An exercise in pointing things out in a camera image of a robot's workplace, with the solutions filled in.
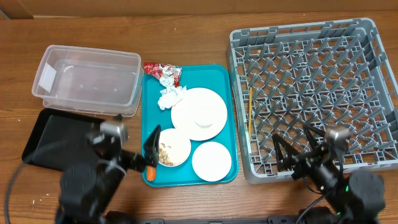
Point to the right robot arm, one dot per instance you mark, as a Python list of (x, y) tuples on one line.
[(357, 198)]

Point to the bowl with food scraps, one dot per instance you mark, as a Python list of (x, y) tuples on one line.
[(174, 147)]

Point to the black plastic tray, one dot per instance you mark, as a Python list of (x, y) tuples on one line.
[(58, 140)]

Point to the clear plastic bin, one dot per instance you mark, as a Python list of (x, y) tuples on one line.
[(89, 80)]

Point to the crumpled white napkin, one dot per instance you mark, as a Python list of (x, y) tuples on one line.
[(171, 97)]

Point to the large pink plate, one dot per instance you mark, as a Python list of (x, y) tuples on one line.
[(201, 115)]

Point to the yellow chopstick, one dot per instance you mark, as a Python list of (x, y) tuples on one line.
[(250, 113)]

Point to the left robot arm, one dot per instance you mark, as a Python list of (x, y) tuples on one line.
[(86, 190)]

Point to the orange carrot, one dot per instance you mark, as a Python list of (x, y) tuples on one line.
[(150, 173)]

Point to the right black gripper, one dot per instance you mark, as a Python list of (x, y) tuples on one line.
[(306, 165)]

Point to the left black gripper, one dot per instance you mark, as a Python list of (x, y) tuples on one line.
[(137, 164)]

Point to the small white plate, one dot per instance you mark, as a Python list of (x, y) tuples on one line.
[(211, 161)]

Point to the grey dishwasher rack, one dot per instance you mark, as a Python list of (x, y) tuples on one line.
[(320, 73)]

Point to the red snack wrapper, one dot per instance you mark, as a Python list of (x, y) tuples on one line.
[(159, 70)]

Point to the teal serving tray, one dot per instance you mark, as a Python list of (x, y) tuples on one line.
[(214, 77)]

